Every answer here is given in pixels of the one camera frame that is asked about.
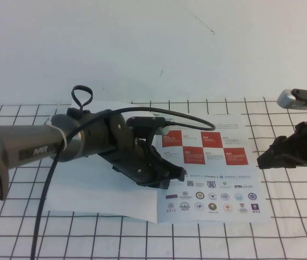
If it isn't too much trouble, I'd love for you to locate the white black-grid tablecloth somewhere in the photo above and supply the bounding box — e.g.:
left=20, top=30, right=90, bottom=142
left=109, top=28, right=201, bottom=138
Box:
left=0, top=95, right=307, bottom=260

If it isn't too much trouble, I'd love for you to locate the short black looped cable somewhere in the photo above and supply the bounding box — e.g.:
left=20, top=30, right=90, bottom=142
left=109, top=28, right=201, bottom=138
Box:
left=71, top=85, right=93, bottom=111

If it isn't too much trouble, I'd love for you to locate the long black camera cable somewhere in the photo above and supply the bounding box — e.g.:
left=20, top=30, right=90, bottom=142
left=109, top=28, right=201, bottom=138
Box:
left=30, top=107, right=216, bottom=260

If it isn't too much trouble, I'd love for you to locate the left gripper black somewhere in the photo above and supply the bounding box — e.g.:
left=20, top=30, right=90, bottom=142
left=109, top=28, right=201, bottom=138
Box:
left=99, top=112, right=186, bottom=190

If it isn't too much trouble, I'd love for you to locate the white cable tie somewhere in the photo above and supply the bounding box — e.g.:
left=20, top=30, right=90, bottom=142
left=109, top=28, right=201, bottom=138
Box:
left=44, top=116, right=68, bottom=149

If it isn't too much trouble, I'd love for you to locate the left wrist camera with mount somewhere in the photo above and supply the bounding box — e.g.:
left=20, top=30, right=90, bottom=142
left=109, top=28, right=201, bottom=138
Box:
left=126, top=115, right=168, bottom=148

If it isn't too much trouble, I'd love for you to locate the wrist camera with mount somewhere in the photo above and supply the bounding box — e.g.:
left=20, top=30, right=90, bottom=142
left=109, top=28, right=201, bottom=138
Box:
left=276, top=88, right=307, bottom=127
left=126, top=115, right=168, bottom=148

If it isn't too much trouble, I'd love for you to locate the white brochure book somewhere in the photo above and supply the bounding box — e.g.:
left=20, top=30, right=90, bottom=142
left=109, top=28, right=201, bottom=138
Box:
left=44, top=100, right=271, bottom=225

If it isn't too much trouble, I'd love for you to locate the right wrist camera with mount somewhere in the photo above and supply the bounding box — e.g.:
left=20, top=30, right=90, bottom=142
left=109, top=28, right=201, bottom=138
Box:
left=276, top=88, right=307, bottom=127

